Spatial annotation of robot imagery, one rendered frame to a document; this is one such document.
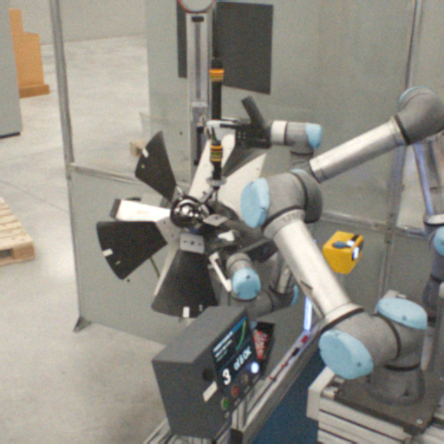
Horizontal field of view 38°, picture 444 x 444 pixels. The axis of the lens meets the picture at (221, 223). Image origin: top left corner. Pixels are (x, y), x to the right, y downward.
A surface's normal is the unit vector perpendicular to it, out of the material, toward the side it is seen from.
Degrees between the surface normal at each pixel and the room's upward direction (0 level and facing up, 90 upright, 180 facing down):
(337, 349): 95
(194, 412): 90
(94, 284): 90
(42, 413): 0
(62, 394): 0
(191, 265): 51
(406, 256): 90
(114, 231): 78
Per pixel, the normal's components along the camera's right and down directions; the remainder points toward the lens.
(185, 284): 0.29, -0.30
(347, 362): -0.77, 0.32
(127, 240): -0.14, 0.27
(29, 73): 0.72, 0.27
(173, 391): -0.47, 0.34
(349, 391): 0.00, -0.92
